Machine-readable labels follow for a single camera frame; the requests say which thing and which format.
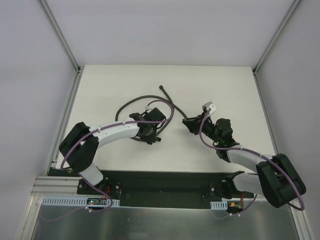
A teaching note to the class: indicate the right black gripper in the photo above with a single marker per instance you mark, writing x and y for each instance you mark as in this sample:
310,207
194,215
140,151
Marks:
198,122

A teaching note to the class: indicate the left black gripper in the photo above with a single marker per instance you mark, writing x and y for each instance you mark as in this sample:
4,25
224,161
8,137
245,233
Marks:
155,115

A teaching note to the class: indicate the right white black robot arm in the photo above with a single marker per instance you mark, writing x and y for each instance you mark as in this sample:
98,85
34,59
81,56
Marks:
273,177

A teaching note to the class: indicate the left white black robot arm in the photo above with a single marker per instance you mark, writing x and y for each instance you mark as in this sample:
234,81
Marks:
80,145

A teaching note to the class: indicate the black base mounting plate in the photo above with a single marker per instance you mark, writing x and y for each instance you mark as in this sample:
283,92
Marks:
150,189

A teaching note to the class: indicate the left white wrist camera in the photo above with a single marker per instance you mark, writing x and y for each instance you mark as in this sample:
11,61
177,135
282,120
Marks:
148,108

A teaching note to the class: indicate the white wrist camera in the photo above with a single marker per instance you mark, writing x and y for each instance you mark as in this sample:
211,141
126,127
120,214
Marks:
209,108
148,108

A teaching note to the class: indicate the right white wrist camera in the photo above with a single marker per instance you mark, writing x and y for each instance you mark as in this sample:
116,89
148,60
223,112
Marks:
209,108

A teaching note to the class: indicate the right white cable duct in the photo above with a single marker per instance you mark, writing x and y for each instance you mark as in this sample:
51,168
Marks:
219,205

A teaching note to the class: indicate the white cable duct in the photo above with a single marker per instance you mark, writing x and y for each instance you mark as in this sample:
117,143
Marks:
219,205
73,201

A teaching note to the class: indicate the left aluminium frame post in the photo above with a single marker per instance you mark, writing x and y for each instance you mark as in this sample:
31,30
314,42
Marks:
44,5

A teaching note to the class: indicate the aluminium frame post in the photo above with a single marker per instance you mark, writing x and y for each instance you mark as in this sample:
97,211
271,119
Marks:
277,34
44,5

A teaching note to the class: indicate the left white cable duct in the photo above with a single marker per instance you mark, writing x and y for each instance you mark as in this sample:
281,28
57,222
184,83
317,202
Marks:
73,201

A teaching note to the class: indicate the right aluminium frame post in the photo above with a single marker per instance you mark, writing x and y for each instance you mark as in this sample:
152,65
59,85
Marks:
277,34

